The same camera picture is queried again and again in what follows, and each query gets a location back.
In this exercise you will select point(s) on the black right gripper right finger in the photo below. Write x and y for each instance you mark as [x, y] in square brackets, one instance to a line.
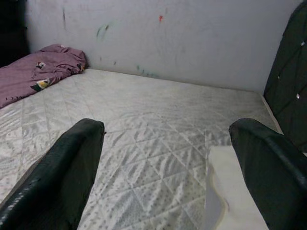
[275, 182]

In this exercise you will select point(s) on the black cabinet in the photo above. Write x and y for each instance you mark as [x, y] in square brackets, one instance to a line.
[12, 31]

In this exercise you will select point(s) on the purple duck print blanket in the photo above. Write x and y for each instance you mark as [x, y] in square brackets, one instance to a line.
[28, 72]

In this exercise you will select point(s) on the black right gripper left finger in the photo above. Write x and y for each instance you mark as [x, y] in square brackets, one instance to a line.
[52, 187]

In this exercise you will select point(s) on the white pillow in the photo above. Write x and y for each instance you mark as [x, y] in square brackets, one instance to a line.
[227, 179]

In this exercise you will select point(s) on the white quilted mattress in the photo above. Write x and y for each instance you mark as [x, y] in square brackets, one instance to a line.
[144, 119]

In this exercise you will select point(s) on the black tufted headboard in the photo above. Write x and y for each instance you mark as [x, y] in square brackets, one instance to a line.
[290, 72]

